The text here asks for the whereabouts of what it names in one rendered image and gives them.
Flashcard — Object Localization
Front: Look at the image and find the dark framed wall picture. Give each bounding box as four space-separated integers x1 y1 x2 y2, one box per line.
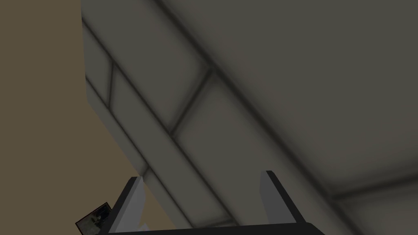
75 202 112 235

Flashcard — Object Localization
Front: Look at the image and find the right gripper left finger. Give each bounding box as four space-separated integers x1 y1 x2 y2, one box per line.
99 176 146 234

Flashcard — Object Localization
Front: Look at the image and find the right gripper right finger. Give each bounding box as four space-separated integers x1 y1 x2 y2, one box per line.
259 170 307 225

